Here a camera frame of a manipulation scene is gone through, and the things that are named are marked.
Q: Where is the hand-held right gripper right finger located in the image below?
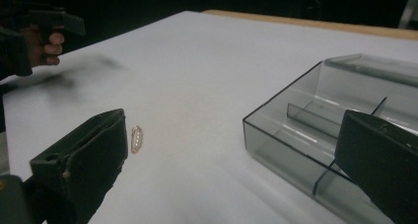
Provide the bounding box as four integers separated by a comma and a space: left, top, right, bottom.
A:
334, 110, 418, 224

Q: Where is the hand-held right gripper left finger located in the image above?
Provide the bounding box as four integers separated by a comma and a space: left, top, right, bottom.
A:
30, 108, 129, 224

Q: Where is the small gold pearl hair clip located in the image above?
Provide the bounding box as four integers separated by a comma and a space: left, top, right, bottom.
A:
130, 124, 144, 154

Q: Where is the clear grey divided organizer box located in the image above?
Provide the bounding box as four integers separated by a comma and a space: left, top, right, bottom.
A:
242, 52, 418, 224

